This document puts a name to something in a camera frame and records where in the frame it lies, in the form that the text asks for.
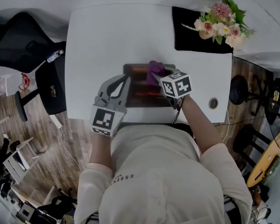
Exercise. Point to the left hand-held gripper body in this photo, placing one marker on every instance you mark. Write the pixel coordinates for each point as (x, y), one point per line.
(105, 119)

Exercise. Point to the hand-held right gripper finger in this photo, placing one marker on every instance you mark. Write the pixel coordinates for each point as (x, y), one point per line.
(159, 80)

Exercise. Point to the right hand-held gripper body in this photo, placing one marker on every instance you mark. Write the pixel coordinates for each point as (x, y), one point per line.
(177, 86)

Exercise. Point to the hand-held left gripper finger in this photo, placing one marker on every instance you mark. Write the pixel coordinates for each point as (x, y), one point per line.
(103, 87)
(126, 92)

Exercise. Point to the purple cloth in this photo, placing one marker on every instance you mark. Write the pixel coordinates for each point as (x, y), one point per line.
(154, 71)

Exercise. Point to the dark brown rectangular board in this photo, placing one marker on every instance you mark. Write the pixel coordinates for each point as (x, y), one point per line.
(142, 100)

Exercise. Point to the person's right forearm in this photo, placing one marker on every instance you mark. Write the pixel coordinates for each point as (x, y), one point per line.
(196, 125)

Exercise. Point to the person's left forearm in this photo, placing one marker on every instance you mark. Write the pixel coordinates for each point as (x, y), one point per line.
(100, 148)

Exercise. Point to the grey round desk grommet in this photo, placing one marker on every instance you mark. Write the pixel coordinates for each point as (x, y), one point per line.
(213, 102)

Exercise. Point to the white power strip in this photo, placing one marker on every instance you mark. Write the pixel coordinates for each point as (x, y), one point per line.
(56, 121)

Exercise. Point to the black fabric bag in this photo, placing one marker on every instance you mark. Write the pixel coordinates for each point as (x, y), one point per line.
(189, 38)

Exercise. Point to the small black red device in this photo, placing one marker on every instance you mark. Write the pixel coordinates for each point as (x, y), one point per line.
(52, 91)

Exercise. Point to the clear water bottle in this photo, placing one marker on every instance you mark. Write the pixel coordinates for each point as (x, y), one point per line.
(55, 56)

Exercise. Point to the peach vase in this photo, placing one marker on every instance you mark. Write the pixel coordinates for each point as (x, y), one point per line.
(203, 34)

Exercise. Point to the black stool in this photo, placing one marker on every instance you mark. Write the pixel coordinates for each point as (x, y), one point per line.
(238, 90)
(243, 139)

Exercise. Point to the person's cream shirt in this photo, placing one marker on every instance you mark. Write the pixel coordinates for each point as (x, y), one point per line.
(158, 178)

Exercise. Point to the pink flower bouquet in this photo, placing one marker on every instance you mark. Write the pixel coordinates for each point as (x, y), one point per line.
(224, 20)

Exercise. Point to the pile of white red boxes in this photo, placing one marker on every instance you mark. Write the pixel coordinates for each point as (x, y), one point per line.
(11, 85)

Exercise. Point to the black office chair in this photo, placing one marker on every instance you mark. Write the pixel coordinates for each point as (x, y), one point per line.
(14, 43)

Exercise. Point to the white step stool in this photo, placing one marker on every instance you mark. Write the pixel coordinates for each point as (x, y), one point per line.
(14, 164)

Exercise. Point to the black white shoe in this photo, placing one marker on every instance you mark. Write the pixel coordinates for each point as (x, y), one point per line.
(2, 150)

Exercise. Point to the yellow round table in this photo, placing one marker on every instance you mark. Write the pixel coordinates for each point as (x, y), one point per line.
(266, 157)

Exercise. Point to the small black white device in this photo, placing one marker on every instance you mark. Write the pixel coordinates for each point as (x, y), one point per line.
(258, 176)

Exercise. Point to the grey box device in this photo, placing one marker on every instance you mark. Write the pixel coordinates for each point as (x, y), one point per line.
(25, 211)

